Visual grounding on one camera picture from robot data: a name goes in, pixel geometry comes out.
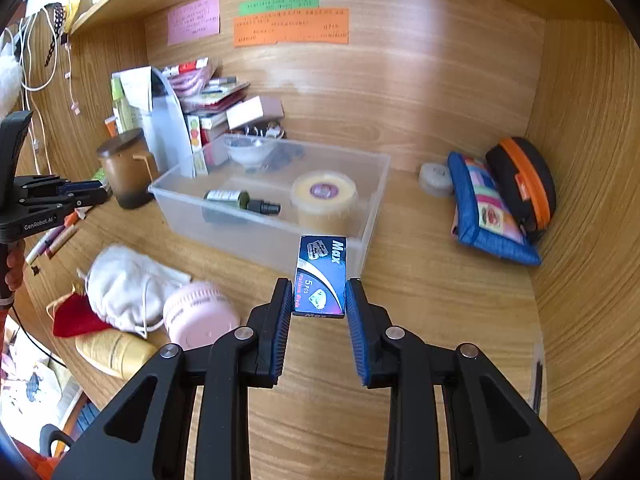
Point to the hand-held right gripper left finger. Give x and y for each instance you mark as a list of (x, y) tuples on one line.
[(285, 330)]

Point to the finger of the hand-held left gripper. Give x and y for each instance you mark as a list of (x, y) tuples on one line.
[(75, 201), (75, 186)]

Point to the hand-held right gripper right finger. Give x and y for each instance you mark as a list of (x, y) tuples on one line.
[(356, 340)]

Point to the dark blue razor blade box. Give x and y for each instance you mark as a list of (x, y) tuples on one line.
[(320, 270)]

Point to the pink round desktop vacuum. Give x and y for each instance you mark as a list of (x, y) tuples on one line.
[(200, 310)]

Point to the red velvet pouch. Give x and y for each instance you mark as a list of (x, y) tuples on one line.
[(75, 317)]

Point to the clear plastic storage box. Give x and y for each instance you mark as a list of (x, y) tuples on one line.
[(225, 230)]

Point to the yellow cream tube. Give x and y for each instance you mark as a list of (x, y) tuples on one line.
[(115, 352)]

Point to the wooden desktop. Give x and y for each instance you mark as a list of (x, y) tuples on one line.
[(425, 285)]

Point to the person's left hand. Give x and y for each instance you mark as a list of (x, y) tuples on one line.
[(12, 270)]

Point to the pale green highlighter pen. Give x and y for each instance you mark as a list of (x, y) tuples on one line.
[(42, 245)]

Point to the pink pen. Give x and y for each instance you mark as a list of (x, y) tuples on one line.
[(60, 242)]

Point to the brown mug with lid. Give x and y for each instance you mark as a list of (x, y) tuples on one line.
[(122, 175)]

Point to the small orange box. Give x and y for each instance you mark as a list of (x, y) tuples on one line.
[(110, 126)]

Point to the pale green bottle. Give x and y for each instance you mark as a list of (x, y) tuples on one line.
[(121, 107)]

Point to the white paper carton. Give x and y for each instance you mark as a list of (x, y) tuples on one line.
[(167, 130)]

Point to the white paper sheet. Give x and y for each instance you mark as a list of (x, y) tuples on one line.
[(137, 87)]

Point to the fruit sticker card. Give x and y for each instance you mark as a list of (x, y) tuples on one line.
[(193, 132)]

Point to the beige tape roll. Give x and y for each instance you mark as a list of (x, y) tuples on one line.
[(324, 191)]

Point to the dark green spray bottle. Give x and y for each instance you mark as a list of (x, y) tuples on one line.
[(225, 197)]

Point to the red and white box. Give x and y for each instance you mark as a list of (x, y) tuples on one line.
[(214, 127)]

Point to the white printed fabric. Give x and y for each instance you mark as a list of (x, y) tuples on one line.
[(35, 380)]

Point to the pink coil packet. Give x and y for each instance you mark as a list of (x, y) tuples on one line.
[(192, 77)]

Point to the stack of flat packets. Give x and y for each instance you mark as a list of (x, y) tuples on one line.
[(220, 95)]

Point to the small clear glass bowl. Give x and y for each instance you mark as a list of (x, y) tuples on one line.
[(247, 152)]

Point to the black pen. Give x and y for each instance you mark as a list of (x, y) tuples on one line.
[(538, 380)]

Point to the blue patchwork pouch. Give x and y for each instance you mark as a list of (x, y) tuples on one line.
[(490, 210)]

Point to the white and brown box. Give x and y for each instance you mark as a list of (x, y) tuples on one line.
[(252, 112)]

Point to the pink sticky note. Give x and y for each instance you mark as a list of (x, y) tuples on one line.
[(194, 19)]

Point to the orange cloth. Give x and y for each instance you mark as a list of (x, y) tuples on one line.
[(30, 462)]

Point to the black orange zip case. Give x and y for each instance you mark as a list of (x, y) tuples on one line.
[(542, 180)]

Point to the orange sticky note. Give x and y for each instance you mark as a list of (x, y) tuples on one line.
[(290, 27)]

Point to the green sticky note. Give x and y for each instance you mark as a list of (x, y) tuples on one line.
[(278, 4)]

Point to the black chair frame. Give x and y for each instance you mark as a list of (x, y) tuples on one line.
[(50, 435)]

